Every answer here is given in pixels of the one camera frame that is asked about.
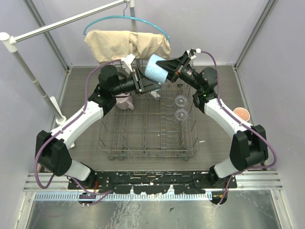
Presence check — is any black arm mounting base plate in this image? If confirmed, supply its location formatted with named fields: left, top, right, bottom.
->
left=79, top=170, right=230, bottom=195

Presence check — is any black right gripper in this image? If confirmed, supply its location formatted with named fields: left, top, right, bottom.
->
left=153, top=55, right=202, bottom=92

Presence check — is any teal clothes hanger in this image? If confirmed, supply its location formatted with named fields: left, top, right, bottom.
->
left=82, top=2, right=171, bottom=43

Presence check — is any white clothes rail stand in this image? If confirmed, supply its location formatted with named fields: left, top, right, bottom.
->
left=0, top=0, right=161, bottom=149

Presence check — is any beige cloth on hanger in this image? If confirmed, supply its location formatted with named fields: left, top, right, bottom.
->
left=84, top=30, right=171, bottom=63

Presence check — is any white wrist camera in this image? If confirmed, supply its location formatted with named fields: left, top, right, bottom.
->
left=186, top=48, right=201, bottom=60
left=121, top=53, right=135, bottom=74

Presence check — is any clear faceted glass cup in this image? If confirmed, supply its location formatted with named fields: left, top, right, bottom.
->
left=173, top=95, right=189, bottom=109

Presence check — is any grey wire dish rack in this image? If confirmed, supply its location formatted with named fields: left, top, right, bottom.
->
left=98, top=80, right=199, bottom=160

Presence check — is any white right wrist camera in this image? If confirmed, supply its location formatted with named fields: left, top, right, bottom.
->
left=186, top=48, right=201, bottom=60

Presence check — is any lilac ceramic mug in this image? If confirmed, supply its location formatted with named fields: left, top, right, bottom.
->
left=115, top=93, right=134, bottom=110

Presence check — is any blue ceramic mug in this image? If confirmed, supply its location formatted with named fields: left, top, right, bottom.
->
left=144, top=54, right=168, bottom=84

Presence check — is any pink ceramic mug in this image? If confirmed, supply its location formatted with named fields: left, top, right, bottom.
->
left=234, top=107, right=251, bottom=122

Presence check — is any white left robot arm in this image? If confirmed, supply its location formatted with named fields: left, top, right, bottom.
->
left=34, top=65, right=161, bottom=189

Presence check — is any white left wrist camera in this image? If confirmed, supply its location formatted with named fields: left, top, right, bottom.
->
left=121, top=53, right=135, bottom=74

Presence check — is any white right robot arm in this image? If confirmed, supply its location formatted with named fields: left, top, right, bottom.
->
left=156, top=49, right=268, bottom=188

